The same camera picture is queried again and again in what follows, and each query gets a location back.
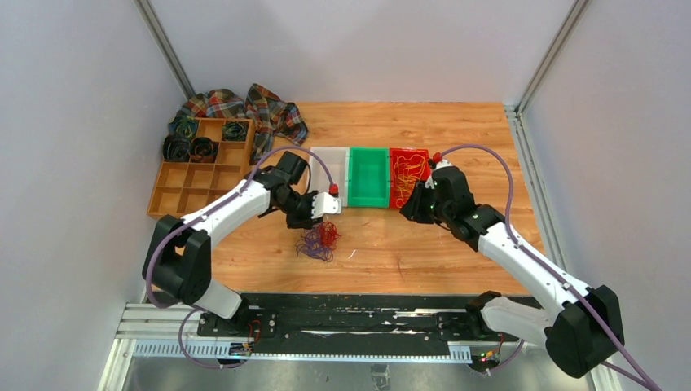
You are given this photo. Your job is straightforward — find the wooden compartment tray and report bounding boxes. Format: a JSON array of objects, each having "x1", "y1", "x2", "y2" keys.
[{"x1": 147, "y1": 117, "x2": 255, "y2": 218}]

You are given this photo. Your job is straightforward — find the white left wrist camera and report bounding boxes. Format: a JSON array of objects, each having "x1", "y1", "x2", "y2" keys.
[{"x1": 311, "y1": 191, "x2": 343, "y2": 219}]

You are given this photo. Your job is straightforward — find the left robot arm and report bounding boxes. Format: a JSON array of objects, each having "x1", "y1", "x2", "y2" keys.
[{"x1": 142, "y1": 151, "x2": 323, "y2": 336}]

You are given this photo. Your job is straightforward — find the red plastic bin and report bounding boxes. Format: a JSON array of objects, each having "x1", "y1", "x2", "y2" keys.
[{"x1": 389, "y1": 147, "x2": 429, "y2": 209}]

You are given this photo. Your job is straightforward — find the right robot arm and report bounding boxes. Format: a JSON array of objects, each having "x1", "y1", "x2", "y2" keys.
[{"x1": 400, "y1": 165, "x2": 624, "y2": 378}]

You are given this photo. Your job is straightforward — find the green plastic bin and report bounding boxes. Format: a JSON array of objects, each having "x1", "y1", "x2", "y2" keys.
[{"x1": 348, "y1": 147, "x2": 391, "y2": 208}]

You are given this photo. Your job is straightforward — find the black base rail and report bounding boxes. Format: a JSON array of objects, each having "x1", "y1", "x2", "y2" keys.
[{"x1": 116, "y1": 291, "x2": 605, "y2": 373}]

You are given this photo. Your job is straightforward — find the yellow cable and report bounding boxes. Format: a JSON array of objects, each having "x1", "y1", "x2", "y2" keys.
[{"x1": 393, "y1": 152, "x2": 430, "y2": 209}]

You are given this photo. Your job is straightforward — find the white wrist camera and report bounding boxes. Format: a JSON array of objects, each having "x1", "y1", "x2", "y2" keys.
[
  {"x1": 311, "y1": 191, "x2": 343, "y2": 219},
  {"x1": 425, "y1": 152, "x2": 451, "y2": 189}
]

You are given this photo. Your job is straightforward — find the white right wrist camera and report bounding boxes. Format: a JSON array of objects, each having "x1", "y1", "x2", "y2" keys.
[{"x1": 425, "y1": 152, "x2": 451, "y2": 189}]

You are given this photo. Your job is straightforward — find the white plastic bin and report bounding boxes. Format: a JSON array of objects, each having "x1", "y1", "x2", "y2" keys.
[{"x1": 306, "y1": 147, "x2": 352, "y2": 209}]

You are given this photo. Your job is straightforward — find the cable pile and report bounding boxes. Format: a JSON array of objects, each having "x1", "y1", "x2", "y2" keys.
[{"x1": 295, "y1": 221, "x2": 342, "y2": 264}]

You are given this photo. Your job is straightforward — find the plaid cloth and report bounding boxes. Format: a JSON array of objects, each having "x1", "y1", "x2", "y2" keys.
[{"x1": 173, "y1": 83, "x2": 309, "y2": 163}]

